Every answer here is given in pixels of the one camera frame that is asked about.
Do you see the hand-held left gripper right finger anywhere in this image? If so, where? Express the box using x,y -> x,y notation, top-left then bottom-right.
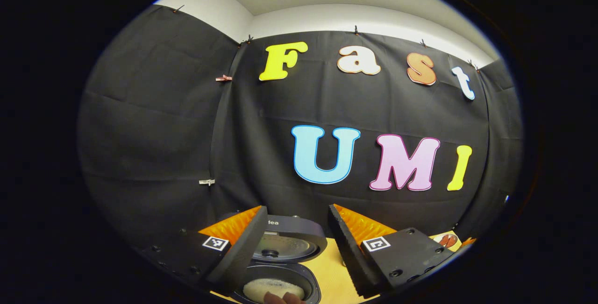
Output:
328,204 -> 456,297

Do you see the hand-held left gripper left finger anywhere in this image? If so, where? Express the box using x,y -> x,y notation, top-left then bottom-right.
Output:
135,205 -> 268,295

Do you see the white rice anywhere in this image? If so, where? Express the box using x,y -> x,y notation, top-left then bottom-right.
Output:
243,278 -> 306,302

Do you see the dark rice cooker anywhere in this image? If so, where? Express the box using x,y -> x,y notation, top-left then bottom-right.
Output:
231,214 -> 327,304

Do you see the white plate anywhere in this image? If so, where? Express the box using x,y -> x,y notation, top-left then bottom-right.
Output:
430,231 -> 463,252

